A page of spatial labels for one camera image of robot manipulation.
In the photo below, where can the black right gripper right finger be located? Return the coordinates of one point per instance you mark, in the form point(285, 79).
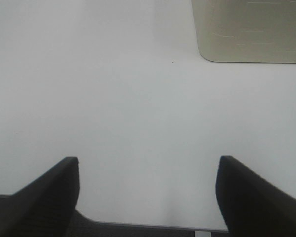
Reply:
point(250, 205)

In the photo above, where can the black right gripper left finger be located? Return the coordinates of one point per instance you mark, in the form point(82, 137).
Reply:
point(44, 207)

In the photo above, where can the beige plastic bin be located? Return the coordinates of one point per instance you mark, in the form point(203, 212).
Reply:
point(250, 31)

